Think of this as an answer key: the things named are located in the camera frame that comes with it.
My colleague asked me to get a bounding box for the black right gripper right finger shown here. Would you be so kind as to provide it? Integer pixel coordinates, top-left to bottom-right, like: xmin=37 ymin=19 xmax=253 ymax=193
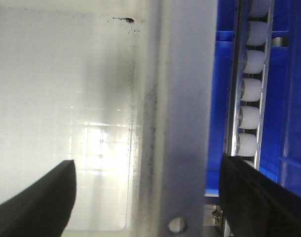
xmin=219 ymin=155 xmax=301 ymax=237

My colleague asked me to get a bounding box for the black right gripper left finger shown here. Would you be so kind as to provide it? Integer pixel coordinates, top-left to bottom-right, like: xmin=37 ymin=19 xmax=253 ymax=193
xmin=0 ymin=160 xmax=76 ymax=237

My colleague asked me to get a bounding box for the white plastic Totelife tote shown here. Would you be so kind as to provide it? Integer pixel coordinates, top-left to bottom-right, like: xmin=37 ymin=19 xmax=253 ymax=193
xmin=0 ymin=0 xmax=218 ymax=237

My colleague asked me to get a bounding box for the blue bin upper right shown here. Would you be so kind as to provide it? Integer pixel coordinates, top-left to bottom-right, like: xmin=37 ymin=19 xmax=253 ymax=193
xmin=206 ymin=0 xmax=301 ymax=197

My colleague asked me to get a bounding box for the right white roller track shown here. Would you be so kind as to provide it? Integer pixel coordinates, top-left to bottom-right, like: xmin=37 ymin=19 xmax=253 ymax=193
xmin=224 ymin=0 xmax=274 ymax=170

